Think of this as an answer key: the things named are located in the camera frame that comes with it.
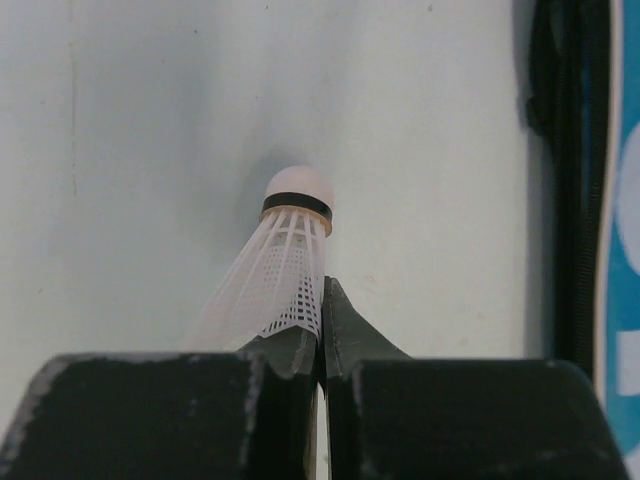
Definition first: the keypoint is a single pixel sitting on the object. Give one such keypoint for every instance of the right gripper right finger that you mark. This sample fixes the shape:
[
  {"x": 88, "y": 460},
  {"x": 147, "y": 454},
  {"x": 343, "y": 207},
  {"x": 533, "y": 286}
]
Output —
[{"x": 392, "y": 416}]

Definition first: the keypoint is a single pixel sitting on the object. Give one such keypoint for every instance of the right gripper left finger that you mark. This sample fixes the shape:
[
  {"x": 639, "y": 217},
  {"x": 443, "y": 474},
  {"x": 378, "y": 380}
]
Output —
[{"x": 246, "y": 414}]

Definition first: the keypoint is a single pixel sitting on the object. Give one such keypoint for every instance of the blue racket bag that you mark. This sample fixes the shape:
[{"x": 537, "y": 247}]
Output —
[{"x": 583, "y": 68}]

